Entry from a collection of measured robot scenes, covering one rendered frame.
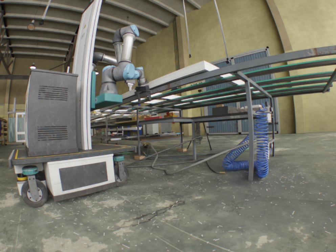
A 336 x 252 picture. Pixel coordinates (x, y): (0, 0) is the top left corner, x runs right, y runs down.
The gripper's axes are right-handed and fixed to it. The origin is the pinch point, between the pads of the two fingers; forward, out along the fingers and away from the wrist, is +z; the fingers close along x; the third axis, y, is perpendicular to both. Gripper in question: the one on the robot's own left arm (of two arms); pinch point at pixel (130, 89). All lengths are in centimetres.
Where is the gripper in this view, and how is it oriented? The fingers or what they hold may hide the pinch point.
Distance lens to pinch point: 205.2
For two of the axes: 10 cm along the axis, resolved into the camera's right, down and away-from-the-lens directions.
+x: -7.4, 0.2, -6.7
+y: -6.7, 0.5, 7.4
